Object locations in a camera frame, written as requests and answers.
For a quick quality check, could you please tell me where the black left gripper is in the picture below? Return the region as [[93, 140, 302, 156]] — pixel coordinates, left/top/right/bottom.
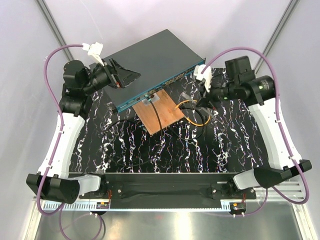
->
[[83, 57, 141, 95]]

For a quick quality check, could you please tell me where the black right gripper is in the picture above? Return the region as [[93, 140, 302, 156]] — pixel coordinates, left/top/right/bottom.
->
[[195, 76, 239, 111]]

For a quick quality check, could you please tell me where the yellow ethernet cable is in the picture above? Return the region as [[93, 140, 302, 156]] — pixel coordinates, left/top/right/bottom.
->
[[172, 99, 211, 128]]

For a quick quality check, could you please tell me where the black ethernet cable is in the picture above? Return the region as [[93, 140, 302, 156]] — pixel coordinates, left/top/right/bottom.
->
[[101, 98, 205, 167]]

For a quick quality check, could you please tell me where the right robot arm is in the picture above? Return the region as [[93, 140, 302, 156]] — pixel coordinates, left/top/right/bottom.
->
[[192, 56, 312, 199]]

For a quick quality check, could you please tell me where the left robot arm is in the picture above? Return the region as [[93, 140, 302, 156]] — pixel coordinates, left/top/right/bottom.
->
[[26, 59, 141, 204]]

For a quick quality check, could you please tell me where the wooden board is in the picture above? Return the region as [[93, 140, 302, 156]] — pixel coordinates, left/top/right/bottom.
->
[[132, 89, 185, 135]]

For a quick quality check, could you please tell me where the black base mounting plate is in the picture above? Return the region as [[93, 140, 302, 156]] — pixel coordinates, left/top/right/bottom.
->
[[81, 173, 257, 211]]

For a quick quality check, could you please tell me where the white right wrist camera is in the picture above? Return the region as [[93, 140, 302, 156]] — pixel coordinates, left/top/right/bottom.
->
[[192, 64, 213, 93]]

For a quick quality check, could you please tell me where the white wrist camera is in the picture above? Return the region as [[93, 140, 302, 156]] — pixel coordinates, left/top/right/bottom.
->
[[192, 64, 213, 93], [82, 42, 105, 66]]

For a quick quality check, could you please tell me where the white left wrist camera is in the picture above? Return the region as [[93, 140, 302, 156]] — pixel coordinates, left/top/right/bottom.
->
[[82, 42, 105, 66]]

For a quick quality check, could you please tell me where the dark grey network switch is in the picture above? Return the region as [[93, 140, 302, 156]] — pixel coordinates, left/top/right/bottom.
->
[[104, 29, 206, 113]]

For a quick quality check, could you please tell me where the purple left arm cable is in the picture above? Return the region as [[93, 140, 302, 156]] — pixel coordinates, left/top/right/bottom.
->
[[36, 44, 85, 216]]

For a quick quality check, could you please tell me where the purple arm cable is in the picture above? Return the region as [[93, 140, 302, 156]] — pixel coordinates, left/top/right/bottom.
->
[[36, 44, 85, 216], [202, 47, 312, 216]]

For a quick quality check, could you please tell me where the aluminium frame rail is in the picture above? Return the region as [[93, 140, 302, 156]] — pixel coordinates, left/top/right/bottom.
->
[[35, 0, 67, 47]]

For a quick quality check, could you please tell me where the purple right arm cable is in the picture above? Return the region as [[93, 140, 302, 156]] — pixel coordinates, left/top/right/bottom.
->
[[202, 47, 312, 216]]

